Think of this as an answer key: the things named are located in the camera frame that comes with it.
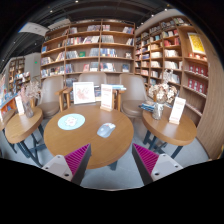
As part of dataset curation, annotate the white framed pink picture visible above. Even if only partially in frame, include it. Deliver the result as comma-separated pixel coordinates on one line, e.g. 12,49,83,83
73,82,95,104

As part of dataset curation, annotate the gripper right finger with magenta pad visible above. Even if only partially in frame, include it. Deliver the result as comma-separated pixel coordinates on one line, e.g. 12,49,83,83
132,143,182,185

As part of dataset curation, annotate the small white sign left table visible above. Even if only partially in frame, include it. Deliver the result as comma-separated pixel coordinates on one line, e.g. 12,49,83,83
15,96,25,115

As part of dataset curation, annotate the white sign on right table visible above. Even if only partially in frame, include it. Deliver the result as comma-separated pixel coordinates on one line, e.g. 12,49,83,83
169,97,186,124

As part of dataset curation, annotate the beige armchair right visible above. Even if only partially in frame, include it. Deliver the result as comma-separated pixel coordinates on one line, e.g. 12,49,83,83
119,73,148,119

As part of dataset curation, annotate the white red standing sign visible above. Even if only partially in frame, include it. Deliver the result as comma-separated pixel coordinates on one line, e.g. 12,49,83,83
100,84,113,111

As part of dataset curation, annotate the beige armchair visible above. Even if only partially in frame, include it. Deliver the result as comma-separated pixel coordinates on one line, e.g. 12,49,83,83
38,76,64,118
78,72,107,86
119,73,148,119

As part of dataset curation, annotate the round wooden table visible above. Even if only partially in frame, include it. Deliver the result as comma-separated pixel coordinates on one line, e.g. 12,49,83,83
44,105,134,169
142,107,197,146
5,107,43,144

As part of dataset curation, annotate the round light blue mouse pad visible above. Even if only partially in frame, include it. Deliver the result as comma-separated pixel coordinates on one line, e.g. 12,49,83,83
58,113,85,131

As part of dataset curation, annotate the wooden right bookshelf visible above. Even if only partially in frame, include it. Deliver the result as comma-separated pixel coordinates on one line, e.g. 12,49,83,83
135,10,224,159

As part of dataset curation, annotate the stack of books right table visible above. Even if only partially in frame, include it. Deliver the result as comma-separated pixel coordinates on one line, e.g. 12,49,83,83
139,103,154,112

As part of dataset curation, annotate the beige armchair middle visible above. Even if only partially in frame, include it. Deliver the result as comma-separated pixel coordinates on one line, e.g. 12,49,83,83
78,72,107,86

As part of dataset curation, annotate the round wooden centre table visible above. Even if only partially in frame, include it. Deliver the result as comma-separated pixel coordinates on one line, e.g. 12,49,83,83
44,105,134,169

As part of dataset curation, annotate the glass vase with dried flowers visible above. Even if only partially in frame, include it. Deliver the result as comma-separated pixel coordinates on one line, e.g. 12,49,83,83
149,83,177,120

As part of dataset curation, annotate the round wooden left table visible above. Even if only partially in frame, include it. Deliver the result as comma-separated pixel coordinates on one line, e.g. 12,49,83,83
5,107,43,144

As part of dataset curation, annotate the wooden far left bookshelf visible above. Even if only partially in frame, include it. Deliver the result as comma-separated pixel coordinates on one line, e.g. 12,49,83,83
8,57,30,94

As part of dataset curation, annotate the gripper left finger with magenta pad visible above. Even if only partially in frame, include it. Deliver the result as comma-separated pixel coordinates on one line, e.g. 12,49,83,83
42,144,91,185

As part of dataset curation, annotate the round wooden right table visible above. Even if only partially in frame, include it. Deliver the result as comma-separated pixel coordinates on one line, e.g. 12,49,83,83
142,107,197,146

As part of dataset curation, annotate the wooden bookshelf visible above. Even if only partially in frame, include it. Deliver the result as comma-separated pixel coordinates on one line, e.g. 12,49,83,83
135,10,224,159
39,19,137,81
8,57,30,94

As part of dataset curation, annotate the vase with pink dried flowers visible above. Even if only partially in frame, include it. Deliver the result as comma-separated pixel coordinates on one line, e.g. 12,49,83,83
19,82,41,118

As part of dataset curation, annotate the wooden back bookshelf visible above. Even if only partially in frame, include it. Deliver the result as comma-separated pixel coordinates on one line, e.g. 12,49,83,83
39,19,137,81

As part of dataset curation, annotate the beige armchair left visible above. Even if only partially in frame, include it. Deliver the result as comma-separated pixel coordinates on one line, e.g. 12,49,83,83
38,76,64,118

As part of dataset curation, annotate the yellow poster on shelf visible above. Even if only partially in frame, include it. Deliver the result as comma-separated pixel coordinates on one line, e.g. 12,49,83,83
187,32,206,55

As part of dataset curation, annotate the grey computer mouse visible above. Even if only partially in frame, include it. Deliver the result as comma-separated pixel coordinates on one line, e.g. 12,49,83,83
97,123,116,138

